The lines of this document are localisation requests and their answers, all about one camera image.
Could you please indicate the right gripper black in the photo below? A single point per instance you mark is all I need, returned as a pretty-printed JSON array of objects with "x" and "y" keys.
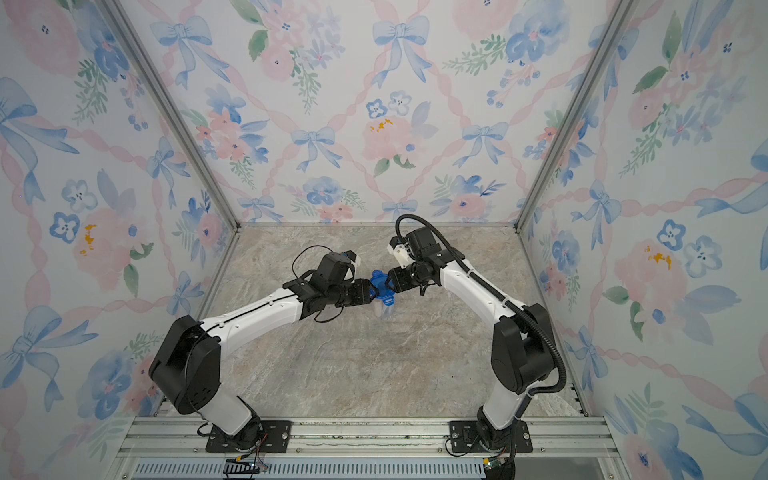
[{"x": 400, "y": 284}]

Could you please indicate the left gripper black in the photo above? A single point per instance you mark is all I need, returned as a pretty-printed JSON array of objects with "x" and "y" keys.
[{"x": 364, "y": 292}]

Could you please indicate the blue container lid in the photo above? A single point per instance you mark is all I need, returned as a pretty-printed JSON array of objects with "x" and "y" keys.
[{"x": 384, "y": 294}]

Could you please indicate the clear plastic container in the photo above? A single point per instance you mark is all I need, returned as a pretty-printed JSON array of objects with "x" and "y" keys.
[{"x": 383, "y": 309}]

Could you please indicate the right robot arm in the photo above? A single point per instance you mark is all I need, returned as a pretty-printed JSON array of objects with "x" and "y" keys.
[{"x": 525, "y": 359}]

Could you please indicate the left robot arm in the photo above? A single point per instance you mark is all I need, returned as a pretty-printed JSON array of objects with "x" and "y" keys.
[{"x": 187, "y": 365}]

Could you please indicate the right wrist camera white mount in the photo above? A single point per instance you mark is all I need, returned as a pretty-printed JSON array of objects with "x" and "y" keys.
[{"x": 400, "y": 251}]

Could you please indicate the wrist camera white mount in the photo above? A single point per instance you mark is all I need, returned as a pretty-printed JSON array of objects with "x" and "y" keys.
[
  {"x": 352, "y": 258},
  {"x": 400, "y": 251}
]

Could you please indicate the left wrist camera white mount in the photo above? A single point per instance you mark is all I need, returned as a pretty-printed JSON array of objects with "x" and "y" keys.
[{"x": 352, "y": 258}]

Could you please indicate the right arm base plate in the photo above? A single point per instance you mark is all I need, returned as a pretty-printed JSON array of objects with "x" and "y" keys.
[{"x": 473, "y": 436}]

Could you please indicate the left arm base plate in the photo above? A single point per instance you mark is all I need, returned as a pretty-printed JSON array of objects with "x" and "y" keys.
[{"x": 264, "y": 436}]

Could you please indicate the aluminium frame rail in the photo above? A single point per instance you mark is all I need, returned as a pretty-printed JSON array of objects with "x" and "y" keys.
[{"x": 371, "y": 448}]

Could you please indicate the left corner aluminium post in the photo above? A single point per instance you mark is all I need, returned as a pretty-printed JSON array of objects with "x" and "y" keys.
[{"x": 118, "y": 20}]

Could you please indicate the corner aluminium post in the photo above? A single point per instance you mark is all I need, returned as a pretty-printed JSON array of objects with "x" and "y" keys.
[
  {"x": 118, "y": 20},
  {"x": 598, "y": 63}
]

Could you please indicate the right corner aluminium post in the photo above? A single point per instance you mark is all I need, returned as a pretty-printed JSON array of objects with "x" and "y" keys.
[{"x": 598, "y": 63}]

